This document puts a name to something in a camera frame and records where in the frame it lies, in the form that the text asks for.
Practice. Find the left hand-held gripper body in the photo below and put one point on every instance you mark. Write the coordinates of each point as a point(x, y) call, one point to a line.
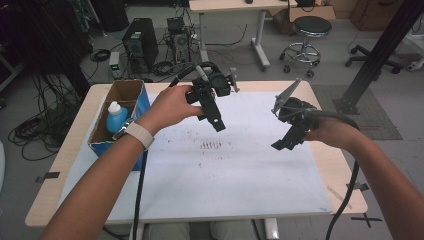
point(216, 85)

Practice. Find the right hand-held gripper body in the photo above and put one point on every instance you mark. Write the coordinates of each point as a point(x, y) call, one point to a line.
point(298, 113)

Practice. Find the blue bottle with white cap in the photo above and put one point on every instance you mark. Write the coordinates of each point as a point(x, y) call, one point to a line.
point(116, 120)

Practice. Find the blue cardboard box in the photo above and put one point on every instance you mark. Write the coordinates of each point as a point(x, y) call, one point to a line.
point(100, 133)

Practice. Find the person's left hand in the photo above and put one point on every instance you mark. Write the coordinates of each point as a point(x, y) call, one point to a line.
point(170, 108)

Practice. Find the person's right hand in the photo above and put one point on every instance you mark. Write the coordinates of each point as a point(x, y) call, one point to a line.
point(336, 131)

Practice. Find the open computer case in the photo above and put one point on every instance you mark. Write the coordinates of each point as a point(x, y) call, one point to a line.
point(180, 41)

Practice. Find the white paper sheet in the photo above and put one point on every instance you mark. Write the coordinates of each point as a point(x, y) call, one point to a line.
point(216, 180)

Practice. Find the grey floor mat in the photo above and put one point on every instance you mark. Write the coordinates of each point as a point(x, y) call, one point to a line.
point(373, 123)

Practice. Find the light wooden desk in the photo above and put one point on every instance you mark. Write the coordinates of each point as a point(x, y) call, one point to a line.
point(233, 5)

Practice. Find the white table leg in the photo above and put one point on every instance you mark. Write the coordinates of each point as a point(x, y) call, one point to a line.
point(271, 230)

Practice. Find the black round stool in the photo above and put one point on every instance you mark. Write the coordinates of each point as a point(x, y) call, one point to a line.
point(310, 28)

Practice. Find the black computer tower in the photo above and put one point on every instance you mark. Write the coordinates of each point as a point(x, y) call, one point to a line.
point(141, 43)

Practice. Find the black office chair base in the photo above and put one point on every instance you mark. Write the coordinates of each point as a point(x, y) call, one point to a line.
point(370, 58)

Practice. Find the black metal stand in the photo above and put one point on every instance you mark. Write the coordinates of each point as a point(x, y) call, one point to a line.
point(376, 56)

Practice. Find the open brown cardboard box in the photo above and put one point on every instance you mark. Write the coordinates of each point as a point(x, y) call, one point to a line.
point(310, 13)

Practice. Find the small grey power device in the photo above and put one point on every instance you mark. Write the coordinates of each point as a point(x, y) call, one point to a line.
point(114, 65)

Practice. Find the black tape cross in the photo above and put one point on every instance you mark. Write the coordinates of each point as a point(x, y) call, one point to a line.
point(366, 219)

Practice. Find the person's light grey pants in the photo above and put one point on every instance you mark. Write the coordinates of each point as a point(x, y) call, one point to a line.
point(166, 231)

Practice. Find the closed brown cardboard box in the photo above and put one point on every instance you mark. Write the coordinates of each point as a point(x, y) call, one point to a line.
point(376, 13)

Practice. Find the black tape strip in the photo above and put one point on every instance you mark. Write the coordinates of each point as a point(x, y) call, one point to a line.
point(48, 176)

